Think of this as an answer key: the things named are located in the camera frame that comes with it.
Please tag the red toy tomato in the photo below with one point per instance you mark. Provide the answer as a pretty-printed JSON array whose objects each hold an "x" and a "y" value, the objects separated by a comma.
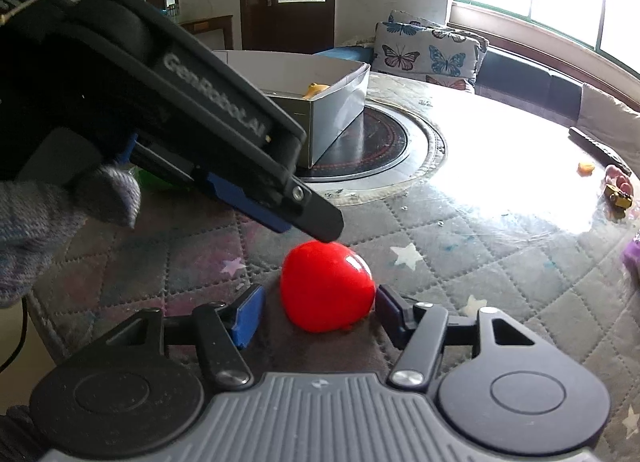
[{"x": 327, "y": 293}]

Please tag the blue sofa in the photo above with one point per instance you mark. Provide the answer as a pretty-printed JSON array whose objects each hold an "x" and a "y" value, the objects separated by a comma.
[{"x": 525, "y": 75}]

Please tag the small orange toy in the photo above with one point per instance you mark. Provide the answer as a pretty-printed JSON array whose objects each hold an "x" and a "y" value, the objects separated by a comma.
[{"x": 585, "y": 168}]

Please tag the person's left hand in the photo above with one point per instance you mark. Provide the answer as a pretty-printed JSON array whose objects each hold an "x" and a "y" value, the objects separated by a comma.
[{"x": 40, "y": 227}]

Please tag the grey cardboard box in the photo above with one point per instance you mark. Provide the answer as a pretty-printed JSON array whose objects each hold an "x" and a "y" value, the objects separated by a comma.
[{"x": 327, "y": 112}]

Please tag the black round cooktop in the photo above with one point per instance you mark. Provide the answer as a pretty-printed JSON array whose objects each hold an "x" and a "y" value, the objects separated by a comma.
[{"x": 380, "y": 140}]

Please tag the pink toy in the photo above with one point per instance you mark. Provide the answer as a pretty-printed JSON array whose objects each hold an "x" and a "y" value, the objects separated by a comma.
[{"x": 617, "y": 173}]

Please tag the green toy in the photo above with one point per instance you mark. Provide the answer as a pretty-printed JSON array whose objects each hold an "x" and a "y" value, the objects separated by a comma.
[{"x": 140, "y": 178}]

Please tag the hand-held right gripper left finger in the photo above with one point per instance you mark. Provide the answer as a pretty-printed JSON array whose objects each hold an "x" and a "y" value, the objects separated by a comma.
[{"x": 248, "y": 316}]

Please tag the orange rubber toy animal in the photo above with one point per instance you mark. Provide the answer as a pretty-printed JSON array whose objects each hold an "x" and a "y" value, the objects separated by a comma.
[{"x": 316, "y": 89}]

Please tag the white cushion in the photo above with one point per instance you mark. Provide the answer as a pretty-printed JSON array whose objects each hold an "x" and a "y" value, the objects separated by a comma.
[{"x": 607, "y": 115}]

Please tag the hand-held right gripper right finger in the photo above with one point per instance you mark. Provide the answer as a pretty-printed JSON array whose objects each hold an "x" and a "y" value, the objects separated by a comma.
[{"x": 389, "y": 314}]

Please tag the purple toy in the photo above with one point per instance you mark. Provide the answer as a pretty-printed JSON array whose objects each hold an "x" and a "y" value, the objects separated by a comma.
[{"x": 632, "y": 256}]

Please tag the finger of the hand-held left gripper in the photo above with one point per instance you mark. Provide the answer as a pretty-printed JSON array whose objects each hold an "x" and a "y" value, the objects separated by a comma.
[{"x": 315, "y": 214}]

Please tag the black remote control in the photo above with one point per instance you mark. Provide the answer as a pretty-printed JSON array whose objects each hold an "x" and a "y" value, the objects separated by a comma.
[{"x": 597, "y": 148}]

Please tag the grey quilted star mat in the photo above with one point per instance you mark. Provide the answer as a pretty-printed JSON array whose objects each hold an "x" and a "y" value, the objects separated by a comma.
[{"x": 475, "y": 262}]

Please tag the yellow toy car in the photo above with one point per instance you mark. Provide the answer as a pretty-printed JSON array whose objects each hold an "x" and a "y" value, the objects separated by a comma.
[{"x": 619, "y": 196}]

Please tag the butterfly print pillow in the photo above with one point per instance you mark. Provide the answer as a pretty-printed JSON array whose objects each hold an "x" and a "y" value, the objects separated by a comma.
[
  {"x": 425, "y": 21},
  {"x": 425, "y": 57}
]

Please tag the wooden sideboard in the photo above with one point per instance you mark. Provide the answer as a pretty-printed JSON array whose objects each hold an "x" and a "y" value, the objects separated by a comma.
[{"x": 207, "y": 32}]

